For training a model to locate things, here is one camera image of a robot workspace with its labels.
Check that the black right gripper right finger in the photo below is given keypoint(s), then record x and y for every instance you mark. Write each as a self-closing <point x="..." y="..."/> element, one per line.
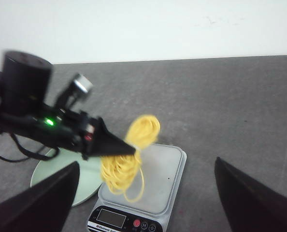
<point x="249" y="205"/>

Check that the yellow vermicelli noodle bundle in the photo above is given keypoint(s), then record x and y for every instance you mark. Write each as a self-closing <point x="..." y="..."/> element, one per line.
<point x="119" y="172"/>

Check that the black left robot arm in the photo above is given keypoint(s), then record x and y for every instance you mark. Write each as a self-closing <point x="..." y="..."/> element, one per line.
<point x="24" y="80"/>

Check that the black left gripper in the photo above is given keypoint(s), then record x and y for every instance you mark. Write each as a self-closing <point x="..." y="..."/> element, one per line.
<point x="77" y="132"/>

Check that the light green round plate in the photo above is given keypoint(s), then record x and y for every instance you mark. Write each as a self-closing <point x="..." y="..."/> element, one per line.
<point x="89" y="179"/>

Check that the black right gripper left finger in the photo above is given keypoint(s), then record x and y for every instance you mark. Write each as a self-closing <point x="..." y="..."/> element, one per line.
<point x="43" y="207"/>

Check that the silver digital kitchen scale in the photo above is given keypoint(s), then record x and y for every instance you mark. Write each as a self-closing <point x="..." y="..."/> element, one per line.
<point x="162" y="169"/>

